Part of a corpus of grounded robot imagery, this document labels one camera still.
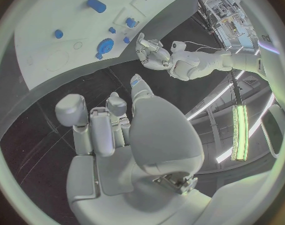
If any blue gear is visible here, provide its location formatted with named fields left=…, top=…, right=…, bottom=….
left=96, top=37, right=115, bottom=56

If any black lamp pole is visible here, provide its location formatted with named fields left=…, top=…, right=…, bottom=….
left=229, top=68, right=244, bottom=106

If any glowing light bar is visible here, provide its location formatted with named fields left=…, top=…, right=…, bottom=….
left=230, top=104, right=250, bottom=162

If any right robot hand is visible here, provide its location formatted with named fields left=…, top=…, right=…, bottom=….
left=54, top=73, right=213, bottom=225

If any blue plug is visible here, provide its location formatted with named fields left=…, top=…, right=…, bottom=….
left=125, top=17, right=137, bottom=29

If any white task board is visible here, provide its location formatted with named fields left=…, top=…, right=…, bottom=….
left=0, top=0, right=204, bottom=141

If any equipment rack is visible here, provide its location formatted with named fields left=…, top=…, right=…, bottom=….
left=202, top=0, right=260, bottom=52

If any blue long cylinder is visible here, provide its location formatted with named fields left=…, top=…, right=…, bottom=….
left=86, top=0, right=108, bottom=14

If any white cable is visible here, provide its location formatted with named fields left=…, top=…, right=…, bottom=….
left=195, top=46, right=220, bottom=53
left=183, top=41, right=225, bottom=51

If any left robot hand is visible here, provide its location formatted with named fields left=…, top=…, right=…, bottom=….
left=135, top=32, right=172, bottom=71

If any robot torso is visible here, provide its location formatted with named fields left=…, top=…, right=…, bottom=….
left=256, top=22, right=285, bottom=159

